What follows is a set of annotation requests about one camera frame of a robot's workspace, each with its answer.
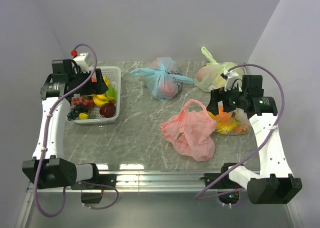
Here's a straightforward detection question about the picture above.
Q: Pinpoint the aluminium mounting rail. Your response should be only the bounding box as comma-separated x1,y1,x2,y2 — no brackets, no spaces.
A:
26,169,261,193

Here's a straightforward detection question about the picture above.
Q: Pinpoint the black grape bunch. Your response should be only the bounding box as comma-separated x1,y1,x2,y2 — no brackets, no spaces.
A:
66,105,89,121

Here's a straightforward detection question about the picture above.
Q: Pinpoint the green tied plastic bag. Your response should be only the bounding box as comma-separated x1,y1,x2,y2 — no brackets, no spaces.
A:
194,47,237,92

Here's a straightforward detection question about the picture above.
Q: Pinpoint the clear bag of fruits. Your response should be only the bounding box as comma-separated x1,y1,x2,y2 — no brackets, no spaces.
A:
208,105,251,135

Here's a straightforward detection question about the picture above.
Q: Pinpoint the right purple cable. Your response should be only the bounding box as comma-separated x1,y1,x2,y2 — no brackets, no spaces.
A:
194,64,285,207

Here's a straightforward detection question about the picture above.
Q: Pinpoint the pink plastic bag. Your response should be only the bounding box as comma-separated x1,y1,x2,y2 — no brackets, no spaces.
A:
160,99,217,162

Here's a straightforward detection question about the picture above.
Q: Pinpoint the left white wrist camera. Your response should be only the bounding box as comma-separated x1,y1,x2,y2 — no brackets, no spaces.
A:
73,53,91,69

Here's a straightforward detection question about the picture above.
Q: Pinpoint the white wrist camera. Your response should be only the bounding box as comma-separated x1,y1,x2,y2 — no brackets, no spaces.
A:
73,53,91,69
223,70,240,91

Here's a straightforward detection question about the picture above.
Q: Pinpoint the yellow banana bunch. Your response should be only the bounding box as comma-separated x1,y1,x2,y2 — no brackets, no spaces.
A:
89,76,117,107

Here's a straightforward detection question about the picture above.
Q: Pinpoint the red grape bunch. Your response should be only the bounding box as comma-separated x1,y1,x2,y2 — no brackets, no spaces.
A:
71,96,94,107

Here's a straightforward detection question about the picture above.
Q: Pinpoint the green starfruit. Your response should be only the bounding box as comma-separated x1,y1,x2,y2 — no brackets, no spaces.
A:
105,86,117,99

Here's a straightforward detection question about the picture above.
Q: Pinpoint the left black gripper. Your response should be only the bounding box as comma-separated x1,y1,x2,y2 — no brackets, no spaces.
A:
69,68,108,95

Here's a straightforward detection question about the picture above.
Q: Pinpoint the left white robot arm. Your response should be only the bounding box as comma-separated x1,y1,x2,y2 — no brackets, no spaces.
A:
22,59,108,189

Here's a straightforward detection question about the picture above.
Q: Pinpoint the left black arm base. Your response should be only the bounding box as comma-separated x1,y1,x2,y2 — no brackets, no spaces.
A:
71,174,117,205

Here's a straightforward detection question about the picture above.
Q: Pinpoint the red apple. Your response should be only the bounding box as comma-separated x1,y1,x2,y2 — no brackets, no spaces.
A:
99,103,116,118

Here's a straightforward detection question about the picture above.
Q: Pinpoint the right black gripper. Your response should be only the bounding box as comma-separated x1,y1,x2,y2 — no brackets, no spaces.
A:
206,82,247,115

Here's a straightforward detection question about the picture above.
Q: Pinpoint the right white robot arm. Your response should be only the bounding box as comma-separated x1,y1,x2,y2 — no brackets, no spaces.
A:
206,71,303,204

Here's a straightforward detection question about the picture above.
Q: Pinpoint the small yellow mango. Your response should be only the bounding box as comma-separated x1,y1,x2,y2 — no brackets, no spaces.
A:
78,112,89,120

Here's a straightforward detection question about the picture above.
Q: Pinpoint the blue tied plastic bag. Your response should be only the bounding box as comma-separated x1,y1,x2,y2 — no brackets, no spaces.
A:
130,57,194,101

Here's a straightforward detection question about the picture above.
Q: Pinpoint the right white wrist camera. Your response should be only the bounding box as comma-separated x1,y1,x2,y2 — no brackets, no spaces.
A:
223,70,240,91

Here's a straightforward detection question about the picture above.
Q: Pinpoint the white plastic basket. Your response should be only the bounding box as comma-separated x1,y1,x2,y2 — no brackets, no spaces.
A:
67,66,121,125

